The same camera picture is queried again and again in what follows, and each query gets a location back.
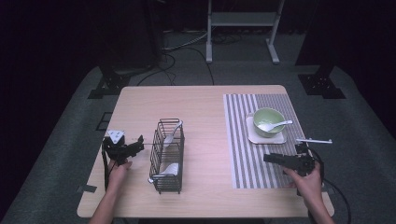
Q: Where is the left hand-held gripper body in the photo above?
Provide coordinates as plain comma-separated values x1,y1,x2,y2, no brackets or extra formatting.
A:
102,129,135,166

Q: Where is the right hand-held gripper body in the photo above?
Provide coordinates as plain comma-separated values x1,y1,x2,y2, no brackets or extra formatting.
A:
292,138,333,177

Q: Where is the white soup spoon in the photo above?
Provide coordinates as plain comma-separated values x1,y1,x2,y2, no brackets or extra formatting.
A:
257,119,294,133

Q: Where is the green bowl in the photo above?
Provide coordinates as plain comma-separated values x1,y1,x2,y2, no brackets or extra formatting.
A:
252,107,286,139

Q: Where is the black wire basket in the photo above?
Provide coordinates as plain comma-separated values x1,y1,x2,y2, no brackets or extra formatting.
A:
148,118,186,195

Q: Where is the person's right hand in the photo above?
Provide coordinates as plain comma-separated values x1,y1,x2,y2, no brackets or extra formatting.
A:
282,161,324,201

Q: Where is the person's left hand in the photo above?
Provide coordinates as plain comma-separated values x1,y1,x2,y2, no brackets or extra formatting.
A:
106,158,134,189

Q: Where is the white square plate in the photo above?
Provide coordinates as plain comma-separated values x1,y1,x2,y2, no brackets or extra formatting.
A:
246,113,288,146

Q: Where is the grey metal spoon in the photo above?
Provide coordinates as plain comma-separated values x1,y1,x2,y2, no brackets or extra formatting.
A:
163,120,184,149

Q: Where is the grey striped placemat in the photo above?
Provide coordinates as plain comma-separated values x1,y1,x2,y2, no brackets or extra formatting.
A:
222,92,308,189

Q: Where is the white plate in rack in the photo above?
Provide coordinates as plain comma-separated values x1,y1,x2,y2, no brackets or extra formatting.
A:
148,162,180,182

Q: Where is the grey floor tape piece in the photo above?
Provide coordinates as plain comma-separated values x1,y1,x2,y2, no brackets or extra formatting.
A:
76,184,98,194

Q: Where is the white metal stand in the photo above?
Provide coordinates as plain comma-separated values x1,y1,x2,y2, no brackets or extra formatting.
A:
205,0,286,65

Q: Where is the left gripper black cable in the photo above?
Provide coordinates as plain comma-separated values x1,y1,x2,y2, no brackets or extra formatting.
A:
101,145,117,191

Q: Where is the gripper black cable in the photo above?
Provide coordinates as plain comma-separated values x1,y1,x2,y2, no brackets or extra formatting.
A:
307,148,353,224
101,145,117,191

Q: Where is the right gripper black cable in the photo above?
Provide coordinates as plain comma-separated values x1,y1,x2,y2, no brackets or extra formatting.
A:
307,148,353,224

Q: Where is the black stand with base plate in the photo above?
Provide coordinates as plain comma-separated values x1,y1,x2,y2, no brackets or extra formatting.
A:
294,0,347,100
88,0,158,100

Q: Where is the black floor cable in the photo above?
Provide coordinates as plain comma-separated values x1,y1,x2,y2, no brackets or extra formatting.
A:
135,46,216,87

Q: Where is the grey floor cable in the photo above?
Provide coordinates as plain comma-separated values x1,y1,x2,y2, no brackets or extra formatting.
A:
162,31,209,52

